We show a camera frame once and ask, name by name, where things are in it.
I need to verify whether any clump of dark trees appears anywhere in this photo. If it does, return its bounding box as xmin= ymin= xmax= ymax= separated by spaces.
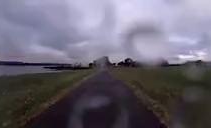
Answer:
xmin=88 ymin=55 xmax=113 ymax=69
xmin=116 ymin=57 xmax=139 ymax=68

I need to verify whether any dark asphalt path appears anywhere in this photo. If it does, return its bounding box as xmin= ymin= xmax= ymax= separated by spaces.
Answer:
xmin=22 ymin=69 xmax=168 ymax=128

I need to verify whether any low dark spit of land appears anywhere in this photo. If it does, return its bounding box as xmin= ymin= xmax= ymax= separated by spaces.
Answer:
xmin=43 ymin=64 xmax=91 ymax=71

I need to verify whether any wide grass field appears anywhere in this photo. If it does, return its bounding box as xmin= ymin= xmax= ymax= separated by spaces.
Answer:
xmin=106 ymin=65 xmax=211 ymax=128

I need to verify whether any distant dark shoreline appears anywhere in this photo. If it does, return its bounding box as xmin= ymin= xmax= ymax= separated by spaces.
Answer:
xmin=0 ymin=60 xmax=72 ymax=67

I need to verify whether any grass verge beside water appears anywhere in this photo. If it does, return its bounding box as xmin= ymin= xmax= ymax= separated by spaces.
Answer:
xmin=0 ymin=68 xmax=100 ymax=128

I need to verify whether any grey water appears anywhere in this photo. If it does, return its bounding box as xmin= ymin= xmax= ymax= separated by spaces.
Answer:
xmin=0 ymin=64 xmax=66 ymax=78

